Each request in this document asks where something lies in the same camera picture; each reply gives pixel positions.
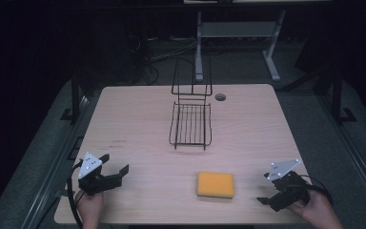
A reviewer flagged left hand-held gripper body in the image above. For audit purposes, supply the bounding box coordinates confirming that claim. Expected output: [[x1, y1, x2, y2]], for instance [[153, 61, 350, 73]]
[[77, 151, 123, 196]]

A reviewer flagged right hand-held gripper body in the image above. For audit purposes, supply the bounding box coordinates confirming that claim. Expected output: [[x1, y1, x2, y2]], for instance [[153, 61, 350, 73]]
[[263, 158, 311, 213]]

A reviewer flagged person's left hand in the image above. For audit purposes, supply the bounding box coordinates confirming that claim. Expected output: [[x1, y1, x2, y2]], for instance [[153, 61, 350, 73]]
[[75, 190, 105, 229]]

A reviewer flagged person's right hand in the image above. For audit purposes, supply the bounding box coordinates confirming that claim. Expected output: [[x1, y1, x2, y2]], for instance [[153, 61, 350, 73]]
[[286, 187, 345, 229]]

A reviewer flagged yellow sponge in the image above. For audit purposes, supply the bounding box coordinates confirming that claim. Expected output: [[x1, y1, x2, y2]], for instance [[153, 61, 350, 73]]
[[196, 171, 235, 199]]

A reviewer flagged grey metal stand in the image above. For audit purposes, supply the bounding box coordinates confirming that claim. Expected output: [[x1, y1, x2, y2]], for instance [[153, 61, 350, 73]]
[[194, 10, 287, 83]]

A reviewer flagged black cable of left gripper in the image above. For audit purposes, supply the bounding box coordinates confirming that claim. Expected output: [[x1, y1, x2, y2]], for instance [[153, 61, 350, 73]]
[[66, 159, 86, 229]]

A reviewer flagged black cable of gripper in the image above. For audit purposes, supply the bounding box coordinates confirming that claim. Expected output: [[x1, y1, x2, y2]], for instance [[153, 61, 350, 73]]
[[66, 159, 86, 229], [298, 174, 334, 207]]

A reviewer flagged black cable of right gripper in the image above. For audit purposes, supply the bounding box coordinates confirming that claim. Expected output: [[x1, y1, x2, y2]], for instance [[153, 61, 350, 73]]
[[298, 174, 334, 207]]

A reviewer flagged metal floor rail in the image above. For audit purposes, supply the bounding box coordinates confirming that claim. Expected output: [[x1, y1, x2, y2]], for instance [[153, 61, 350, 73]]
[[315, 94, 366, 213], [20, 92, 104, 229]]

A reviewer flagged black upright post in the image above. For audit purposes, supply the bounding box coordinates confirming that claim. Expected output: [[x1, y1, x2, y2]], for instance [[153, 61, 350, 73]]
[[330, 68, 357, 126], [60, 68, 82, 125]]

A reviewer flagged black wire rack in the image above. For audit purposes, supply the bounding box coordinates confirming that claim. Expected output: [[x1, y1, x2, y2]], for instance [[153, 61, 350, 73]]
[[168, 56, 214, 152]]

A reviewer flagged bundle of floor cables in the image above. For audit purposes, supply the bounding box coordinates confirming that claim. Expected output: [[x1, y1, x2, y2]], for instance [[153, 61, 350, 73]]
[[126, 32, 198, 86]]

